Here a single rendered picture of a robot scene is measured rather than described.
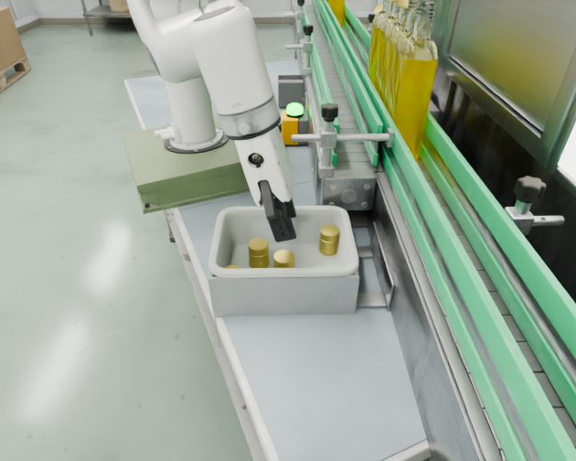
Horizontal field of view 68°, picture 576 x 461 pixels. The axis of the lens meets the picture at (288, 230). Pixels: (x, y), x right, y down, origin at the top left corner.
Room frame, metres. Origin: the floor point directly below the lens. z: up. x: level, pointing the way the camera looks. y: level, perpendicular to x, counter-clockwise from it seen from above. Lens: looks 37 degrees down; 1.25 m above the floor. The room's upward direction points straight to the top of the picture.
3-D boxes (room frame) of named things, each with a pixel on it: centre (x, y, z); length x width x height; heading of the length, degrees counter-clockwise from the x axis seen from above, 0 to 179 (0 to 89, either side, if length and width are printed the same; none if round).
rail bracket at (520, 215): (0.42, -0.30, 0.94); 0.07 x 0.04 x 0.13; 91
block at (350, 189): (0.65, -0.11, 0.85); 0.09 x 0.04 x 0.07; 91
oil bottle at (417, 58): (0.73, -0.21, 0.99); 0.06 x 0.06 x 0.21; 1
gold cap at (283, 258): (0.52, 0.01, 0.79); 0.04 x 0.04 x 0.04
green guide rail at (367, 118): (1.56, -0.14, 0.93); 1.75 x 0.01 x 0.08; 1
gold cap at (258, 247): (0.55, 0.05, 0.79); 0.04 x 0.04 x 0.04
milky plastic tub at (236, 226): (0.54, 0.01, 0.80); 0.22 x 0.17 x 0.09; 91
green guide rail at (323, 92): (1.56, -0.07, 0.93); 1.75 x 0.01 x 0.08; 1
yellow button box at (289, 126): (1.08, -0.02, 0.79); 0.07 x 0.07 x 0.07; 1
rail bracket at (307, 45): (1.25, -0.03, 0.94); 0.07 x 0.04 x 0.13; 91
